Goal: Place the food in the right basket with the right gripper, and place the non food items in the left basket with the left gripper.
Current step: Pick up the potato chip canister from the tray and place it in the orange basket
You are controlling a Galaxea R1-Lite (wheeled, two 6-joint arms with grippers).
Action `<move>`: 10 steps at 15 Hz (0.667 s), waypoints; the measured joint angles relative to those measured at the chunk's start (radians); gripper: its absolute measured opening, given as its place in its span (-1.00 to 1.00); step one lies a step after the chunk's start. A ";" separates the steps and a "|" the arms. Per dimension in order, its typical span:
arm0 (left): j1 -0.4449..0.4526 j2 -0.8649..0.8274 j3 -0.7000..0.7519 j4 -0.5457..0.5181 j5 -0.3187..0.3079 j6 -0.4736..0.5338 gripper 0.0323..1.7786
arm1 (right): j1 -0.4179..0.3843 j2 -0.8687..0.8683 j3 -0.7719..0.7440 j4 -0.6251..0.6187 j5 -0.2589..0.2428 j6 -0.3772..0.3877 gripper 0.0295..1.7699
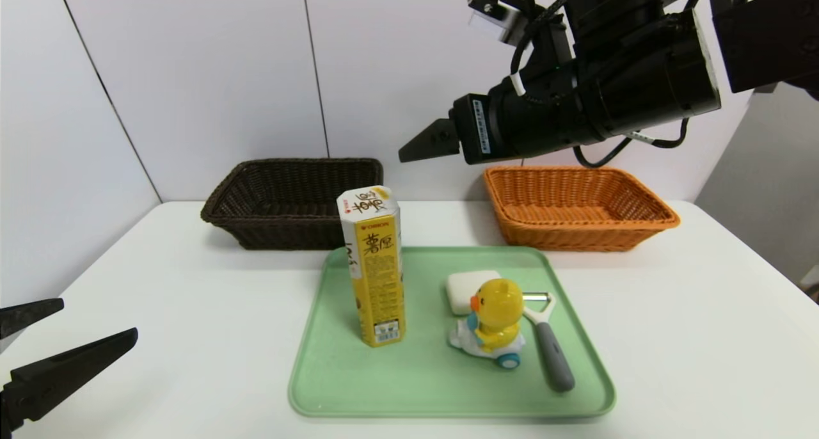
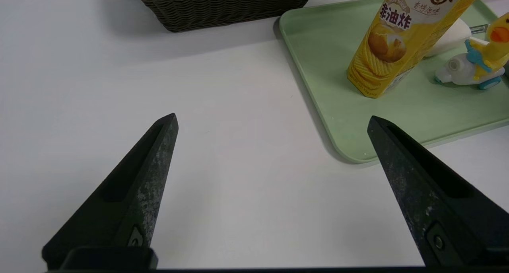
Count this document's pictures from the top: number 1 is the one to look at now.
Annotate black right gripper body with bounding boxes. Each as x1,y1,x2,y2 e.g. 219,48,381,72
450,57,582,165

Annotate yellow white chips box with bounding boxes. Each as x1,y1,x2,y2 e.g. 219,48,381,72
337,186,406,348

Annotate white soap bar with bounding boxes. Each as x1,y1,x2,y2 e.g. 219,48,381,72
445,270,502,316

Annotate yellow duck scooter toy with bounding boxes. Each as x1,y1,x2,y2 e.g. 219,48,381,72
448,278,527,369

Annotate orange wicker basket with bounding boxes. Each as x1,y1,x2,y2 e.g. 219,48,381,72
482,165,680,253

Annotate dark brown wicker basket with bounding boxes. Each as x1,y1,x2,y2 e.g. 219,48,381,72
201,158,385,251

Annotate green plastic tray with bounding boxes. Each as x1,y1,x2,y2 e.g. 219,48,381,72
288,246,616,419

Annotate black cable white tag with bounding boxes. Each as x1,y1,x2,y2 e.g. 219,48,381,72
573,118,690,168
483,0,580,104

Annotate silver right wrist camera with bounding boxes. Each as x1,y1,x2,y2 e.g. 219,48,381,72
467,0,533,48

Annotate white peeler grey handle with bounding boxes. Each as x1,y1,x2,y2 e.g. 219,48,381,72
521,291,575,393

